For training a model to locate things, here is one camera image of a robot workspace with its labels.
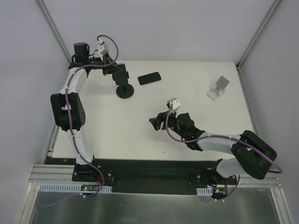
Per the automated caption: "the black round-base phone stand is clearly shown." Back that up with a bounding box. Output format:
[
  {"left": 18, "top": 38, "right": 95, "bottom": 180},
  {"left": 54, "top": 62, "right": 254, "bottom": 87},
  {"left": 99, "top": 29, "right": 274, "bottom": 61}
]
[{"left": 116, "top": 83, "right": 134, "bottom": 99}]

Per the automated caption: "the black phone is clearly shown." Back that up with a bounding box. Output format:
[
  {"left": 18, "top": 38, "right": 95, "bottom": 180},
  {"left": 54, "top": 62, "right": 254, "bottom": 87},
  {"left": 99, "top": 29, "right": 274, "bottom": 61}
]
[{"left": 137, "top": 72, "right": 162, "bottom": 85}]

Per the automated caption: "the teal-edged black smartphone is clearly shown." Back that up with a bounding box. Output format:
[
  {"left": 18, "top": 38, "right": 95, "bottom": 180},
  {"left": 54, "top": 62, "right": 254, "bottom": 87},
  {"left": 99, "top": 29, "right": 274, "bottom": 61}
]
[{"left": 112, "top": 71, "right": 129, "bottom": 85}]

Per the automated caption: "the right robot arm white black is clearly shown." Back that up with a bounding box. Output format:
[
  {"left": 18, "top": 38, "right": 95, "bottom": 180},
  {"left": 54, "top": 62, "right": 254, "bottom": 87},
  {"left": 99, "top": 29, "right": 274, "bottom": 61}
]
[{"left": 149, "top": 112, "right": 282, "bottom": 184}]

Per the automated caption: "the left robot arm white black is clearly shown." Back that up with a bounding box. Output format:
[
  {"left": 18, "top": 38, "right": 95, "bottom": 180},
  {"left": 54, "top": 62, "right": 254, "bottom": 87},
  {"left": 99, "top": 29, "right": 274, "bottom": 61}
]
[{"left": 50, "top": 40, "right": 128, "bottom": 182}]

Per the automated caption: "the silver folding phone stand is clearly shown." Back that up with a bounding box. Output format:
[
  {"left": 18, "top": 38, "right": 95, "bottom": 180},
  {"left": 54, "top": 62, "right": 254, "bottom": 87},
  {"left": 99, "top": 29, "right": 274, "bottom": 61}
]
[{"left": 207, "top": 76, "right": 229, "bottom": 101}]

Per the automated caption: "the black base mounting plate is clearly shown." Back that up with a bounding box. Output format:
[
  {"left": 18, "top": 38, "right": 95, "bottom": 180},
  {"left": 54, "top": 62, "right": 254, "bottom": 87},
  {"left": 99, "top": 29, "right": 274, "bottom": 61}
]
[{"left": 45, "top": 158, "right": 237, "bottom": 195}]

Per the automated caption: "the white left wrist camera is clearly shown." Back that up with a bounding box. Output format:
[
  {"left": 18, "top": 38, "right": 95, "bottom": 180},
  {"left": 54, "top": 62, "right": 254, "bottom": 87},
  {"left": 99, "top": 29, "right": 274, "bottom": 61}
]
[{"left": 98, "top": 42, "right": 109, "bottom": 61}]

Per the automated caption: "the right white cable duct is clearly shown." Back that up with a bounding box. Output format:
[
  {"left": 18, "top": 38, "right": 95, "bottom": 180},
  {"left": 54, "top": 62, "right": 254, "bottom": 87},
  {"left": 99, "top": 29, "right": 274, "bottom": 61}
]
[{"left": 196, "top": 186, "right": 213, "bottom": 196}]

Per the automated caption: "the white cable duct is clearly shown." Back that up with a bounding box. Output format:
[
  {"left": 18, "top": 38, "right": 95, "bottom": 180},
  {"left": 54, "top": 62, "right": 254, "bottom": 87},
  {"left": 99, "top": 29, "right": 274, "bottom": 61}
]
[
  {"left": 196, "top": 186, "right": 213, "bottom": 196},
  {"left": 39, "top": 183, "right": 112, "bottom": 194}
]

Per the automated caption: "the left aluminium frame post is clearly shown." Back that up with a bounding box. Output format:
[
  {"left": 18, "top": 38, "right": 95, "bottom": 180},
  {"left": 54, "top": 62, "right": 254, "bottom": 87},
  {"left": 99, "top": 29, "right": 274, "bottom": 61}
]
[{"left": 35, "top": 0, "right": 71, "bottom": 66}]

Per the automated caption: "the aluminium frame post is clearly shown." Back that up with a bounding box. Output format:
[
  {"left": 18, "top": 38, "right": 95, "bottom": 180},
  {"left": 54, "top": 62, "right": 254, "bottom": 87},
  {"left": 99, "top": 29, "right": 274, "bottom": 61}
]
[
  {"left": 35, "top": 0, "right": 71, "bottom": 66},
  {"left": 235, "top": 0, "right": 283, "bottom": 70}
]

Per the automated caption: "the aluminium rail extrusion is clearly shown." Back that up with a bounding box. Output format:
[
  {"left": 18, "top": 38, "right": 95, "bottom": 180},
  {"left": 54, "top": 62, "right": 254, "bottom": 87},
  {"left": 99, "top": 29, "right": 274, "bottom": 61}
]
[{"left": 29, "top": 164, "right": 74, "bottom": 182}]

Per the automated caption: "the left white cable duct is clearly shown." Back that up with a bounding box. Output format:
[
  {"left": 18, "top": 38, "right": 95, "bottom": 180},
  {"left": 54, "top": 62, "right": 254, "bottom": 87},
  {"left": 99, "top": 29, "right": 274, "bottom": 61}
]
[{"left": 39, "top": 183, "right": 112, "bottom": 194}]

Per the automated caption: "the right aluminium frame post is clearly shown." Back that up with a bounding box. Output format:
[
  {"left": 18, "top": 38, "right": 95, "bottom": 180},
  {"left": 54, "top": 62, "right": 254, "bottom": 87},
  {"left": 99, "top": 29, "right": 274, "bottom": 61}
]
[{"left": 235, "top": 0, "right": 283, "bottom": 70}]

